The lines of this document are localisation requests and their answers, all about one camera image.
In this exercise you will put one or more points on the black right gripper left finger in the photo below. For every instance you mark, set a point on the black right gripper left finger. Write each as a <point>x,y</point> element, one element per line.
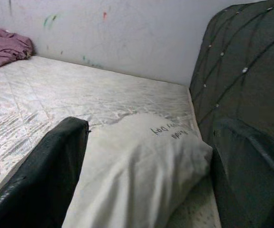
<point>44,178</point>

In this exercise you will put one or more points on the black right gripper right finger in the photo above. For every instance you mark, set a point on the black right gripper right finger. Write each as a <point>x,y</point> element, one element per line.
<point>246,185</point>

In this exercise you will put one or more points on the white pillow with writing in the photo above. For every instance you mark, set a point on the white pillow with writing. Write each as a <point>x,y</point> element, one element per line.
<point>139,171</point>

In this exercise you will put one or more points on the dark quilted studded headboard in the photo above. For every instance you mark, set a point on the dark quilted studded headboard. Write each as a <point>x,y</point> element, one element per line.
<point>241,71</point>

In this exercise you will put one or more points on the purple cartoon print blanket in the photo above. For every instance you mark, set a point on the purple cartoon print blanket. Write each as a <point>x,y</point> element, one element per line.
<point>3,47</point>

